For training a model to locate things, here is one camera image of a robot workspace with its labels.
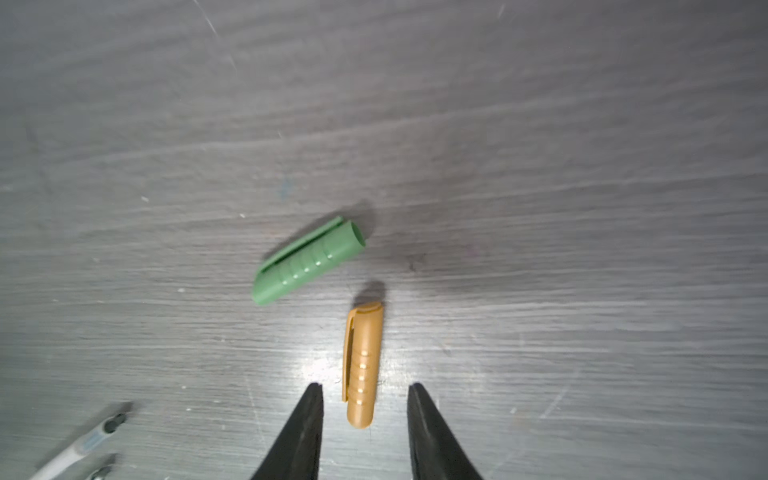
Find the orange pen cap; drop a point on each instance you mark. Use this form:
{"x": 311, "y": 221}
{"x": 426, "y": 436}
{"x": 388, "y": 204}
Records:
{"x": 361, "y": 361}

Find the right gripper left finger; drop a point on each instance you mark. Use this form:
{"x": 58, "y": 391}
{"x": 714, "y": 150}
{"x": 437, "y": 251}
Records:
{"x": 296, "y": 451}

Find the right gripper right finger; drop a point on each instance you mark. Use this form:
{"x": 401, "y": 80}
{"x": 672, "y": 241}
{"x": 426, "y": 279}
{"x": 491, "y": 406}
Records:
{"x": 434, "y": 451}

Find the dark green pen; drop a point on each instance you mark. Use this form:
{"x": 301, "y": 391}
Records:
{"x": 101, "y": 473}

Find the light green pen cap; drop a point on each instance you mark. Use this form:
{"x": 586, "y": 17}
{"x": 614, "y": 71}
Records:
{"x": 306, "y": 259}

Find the pink pen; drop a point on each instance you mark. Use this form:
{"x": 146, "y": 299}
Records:
{"x": 80, "y": 448}

